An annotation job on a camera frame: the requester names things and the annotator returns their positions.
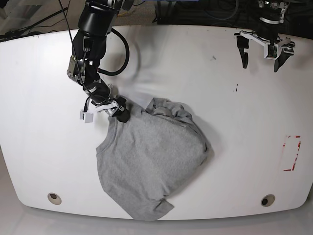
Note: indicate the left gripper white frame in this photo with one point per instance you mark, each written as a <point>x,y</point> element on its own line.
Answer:
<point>286,47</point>

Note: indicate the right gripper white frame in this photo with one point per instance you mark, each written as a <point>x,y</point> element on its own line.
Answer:
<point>116,108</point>

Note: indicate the grey T-shirt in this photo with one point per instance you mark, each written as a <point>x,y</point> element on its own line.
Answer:
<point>149,157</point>

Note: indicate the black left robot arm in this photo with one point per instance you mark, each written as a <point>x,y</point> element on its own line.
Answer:
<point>269,15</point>

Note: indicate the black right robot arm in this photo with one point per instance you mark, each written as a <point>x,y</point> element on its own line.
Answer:
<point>88,48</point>

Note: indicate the red tape rectangle marking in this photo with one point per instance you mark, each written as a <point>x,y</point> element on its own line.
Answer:
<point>290,152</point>

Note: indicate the left table cable grommet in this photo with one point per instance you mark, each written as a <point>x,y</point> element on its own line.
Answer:
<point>54,198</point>

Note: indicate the table cable grommet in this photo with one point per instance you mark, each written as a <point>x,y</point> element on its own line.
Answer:
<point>54,198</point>
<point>268,200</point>

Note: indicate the right table cable grommet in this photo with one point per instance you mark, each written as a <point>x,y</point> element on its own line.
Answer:
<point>268,200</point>

